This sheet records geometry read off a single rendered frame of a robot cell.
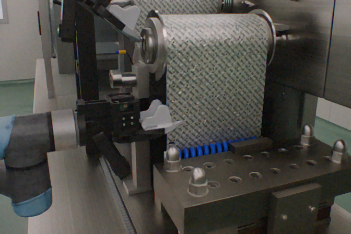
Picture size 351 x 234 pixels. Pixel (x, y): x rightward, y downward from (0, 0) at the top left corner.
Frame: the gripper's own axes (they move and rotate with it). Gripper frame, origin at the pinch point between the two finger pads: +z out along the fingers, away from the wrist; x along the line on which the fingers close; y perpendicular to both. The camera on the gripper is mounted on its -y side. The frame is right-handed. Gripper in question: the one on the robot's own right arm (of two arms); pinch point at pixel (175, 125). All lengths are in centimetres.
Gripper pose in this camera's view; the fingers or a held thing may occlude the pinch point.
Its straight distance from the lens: 71.0
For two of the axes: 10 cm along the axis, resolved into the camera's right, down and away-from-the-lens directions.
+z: 9.3, -1.1, 3.5
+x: -3.6, -2.7, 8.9
